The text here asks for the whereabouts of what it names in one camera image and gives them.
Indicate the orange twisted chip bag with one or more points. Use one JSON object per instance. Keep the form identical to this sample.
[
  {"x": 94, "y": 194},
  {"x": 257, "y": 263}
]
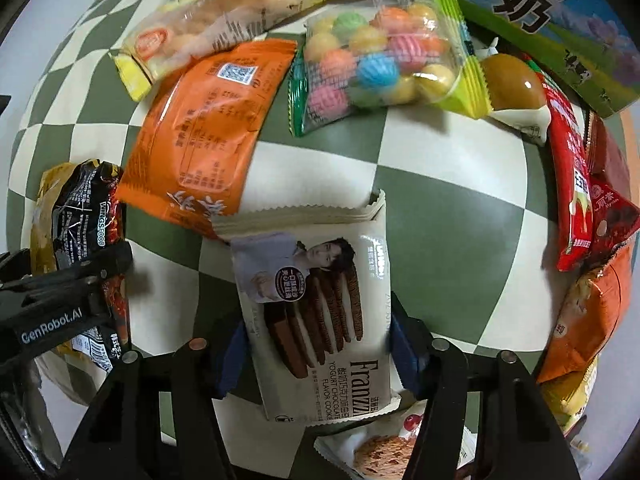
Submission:
[{"x": 592, "y": 309}]

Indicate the yellow clear biscuit bag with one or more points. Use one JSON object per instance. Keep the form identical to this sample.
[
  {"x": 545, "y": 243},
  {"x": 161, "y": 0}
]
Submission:
[{"x": 181, "y": 32}]

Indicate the tall red spicy packet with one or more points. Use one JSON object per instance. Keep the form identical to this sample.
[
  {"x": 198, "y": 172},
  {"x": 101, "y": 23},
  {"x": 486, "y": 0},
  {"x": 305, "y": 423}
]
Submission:
[{"x": 575, "y": 208}]

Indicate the yellow mushroom cartoon bag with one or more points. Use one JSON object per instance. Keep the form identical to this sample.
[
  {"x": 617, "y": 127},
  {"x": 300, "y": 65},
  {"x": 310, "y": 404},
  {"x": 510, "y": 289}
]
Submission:
[{"x": 568, "y": 396}]

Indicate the orange snack packet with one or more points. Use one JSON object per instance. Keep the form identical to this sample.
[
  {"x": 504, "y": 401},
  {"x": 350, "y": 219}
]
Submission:
[{"x": 190, "y": 160}]

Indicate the small red chocolate packet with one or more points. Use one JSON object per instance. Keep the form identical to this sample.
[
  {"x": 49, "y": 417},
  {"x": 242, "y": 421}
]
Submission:
[{"x": 615, "y": 219}]

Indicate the brown egg packet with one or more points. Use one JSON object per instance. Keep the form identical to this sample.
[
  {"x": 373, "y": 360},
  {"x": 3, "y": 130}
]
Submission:
[{"x": 516, "y": 93}]

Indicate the dark red square packet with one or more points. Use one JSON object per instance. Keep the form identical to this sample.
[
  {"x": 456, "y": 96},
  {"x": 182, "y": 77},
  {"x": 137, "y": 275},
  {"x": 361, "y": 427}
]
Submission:
[{"x": 605, "y": 160}]

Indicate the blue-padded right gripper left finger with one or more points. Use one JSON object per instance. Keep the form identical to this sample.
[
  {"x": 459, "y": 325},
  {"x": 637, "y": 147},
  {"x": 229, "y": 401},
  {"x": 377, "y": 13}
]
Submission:
[{"x": 154, "y": 416}]

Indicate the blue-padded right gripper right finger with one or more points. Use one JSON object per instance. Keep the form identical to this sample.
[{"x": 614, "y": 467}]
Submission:
[{"x": 517, "y": 435}]

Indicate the white oat cookie packet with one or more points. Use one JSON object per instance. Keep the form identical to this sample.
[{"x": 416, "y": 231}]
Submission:
[{"x": 379, "y": 450}]

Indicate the white Franzzi cookie packet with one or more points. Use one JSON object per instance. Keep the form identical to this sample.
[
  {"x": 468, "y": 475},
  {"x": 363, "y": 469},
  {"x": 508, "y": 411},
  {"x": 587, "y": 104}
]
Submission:
[{"x": 314, "y": 289}]

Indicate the yellow black snack bag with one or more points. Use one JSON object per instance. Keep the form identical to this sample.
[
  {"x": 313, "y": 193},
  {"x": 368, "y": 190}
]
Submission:
[{"x": 76, "y": 215}]

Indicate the colourful candy balls bag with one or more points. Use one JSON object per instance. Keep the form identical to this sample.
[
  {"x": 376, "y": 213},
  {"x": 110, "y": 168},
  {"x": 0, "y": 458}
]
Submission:
[{"x": 379, "y": 53}]

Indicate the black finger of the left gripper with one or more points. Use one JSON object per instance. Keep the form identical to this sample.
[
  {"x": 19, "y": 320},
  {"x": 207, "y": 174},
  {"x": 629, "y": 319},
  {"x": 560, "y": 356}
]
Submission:
[{"x": 78, "y": 282}]

